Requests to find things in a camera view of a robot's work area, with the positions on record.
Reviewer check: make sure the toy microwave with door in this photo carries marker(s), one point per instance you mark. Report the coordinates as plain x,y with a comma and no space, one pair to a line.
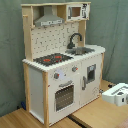
77,11

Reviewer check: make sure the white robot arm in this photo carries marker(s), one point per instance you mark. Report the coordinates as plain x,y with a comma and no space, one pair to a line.
117,95

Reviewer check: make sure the wooden toy kitchen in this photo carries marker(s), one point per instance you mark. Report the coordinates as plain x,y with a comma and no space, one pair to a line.
40,84

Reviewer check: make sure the right red stove knob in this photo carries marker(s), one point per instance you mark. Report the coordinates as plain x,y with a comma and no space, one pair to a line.
74,69

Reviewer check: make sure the red stove knob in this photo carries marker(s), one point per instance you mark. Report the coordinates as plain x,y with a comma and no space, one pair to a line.
74,69
56,75

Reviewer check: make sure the left red stove knob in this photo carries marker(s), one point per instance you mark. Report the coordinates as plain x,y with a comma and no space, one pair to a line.
56,75

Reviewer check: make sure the black stovetop red burners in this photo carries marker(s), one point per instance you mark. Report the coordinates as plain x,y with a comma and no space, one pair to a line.
52,59

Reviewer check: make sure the black toy faucet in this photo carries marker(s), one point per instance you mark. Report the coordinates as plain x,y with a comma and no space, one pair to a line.
73,40

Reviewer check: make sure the grey toy sink basin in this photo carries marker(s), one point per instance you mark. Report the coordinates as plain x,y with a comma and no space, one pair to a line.
79,51

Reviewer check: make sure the white fridge door with dispenser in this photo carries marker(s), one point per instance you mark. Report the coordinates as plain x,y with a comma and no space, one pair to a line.
90,79

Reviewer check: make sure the grey range hood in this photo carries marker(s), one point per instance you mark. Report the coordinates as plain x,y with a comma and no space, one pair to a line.
48,18

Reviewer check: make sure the oven door with handle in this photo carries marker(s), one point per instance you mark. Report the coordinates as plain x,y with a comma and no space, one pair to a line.
64,97

